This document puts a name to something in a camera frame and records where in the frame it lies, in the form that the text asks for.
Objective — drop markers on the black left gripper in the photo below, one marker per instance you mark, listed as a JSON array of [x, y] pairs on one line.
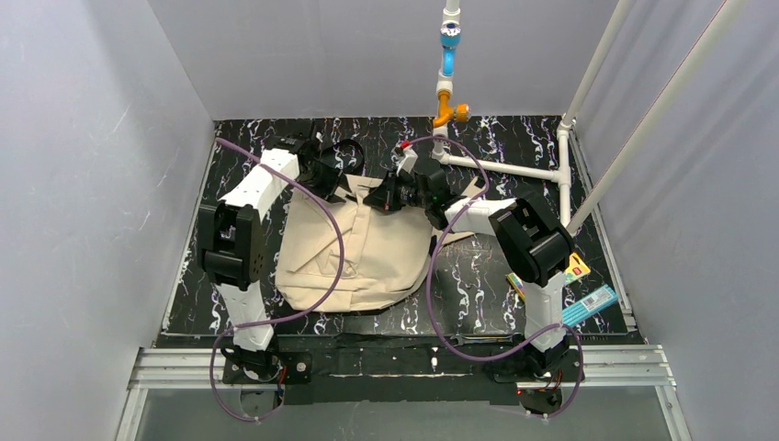
[[335, 179]]

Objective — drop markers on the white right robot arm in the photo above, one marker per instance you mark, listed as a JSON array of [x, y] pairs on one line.
[[535, 244]]

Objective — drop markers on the colourful crayon box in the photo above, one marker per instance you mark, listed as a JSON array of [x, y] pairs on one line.
[[576, 270]]

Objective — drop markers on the light blue barcode book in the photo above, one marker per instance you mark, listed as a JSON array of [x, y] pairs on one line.
[[592, 304]]

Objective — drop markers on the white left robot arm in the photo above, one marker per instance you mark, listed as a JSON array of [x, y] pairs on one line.
[[231, 244]]

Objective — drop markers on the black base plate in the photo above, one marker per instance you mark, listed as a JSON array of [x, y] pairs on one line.
[[369, 368]]

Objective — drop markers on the white PVC pipe frame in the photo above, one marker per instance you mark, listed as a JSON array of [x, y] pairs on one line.
[[668, 94]]

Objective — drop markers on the blue orange pipe fitting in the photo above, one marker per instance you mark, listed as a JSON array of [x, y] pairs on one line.
[[450, 36]]

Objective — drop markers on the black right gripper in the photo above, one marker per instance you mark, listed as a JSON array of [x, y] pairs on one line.
[[389, 197]]

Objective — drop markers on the aluminium rail frame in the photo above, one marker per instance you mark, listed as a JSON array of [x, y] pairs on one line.
[[604, 366]]

